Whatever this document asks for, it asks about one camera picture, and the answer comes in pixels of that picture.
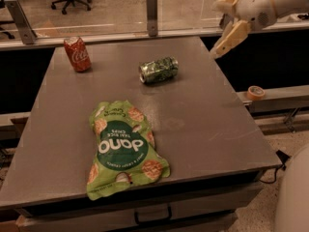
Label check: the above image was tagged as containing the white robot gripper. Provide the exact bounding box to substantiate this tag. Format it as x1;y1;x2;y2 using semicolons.
210;0;277;59

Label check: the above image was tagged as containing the green soda can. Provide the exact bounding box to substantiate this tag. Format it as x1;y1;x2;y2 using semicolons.
139;57;179;84

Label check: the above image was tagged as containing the red cola can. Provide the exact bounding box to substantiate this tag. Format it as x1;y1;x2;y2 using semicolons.
64;37;92;73

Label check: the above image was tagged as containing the orange tape roll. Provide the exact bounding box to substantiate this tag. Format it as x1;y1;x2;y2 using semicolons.
246;86;266;101

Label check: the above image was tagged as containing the green rice chips bag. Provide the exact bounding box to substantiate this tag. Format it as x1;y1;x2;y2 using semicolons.
87;101;170;200

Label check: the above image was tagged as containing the middle metal glass bracket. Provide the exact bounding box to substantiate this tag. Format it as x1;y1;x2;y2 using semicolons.
146;0;158;37

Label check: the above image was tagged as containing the black floor cable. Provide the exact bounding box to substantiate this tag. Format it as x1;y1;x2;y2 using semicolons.
259;150;293;185

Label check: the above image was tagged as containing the left metal glass bracket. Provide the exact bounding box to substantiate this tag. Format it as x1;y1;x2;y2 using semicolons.
5;0;37;44

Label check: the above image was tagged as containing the black drawer handle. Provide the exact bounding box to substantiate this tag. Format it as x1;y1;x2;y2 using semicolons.
134;205;172;225

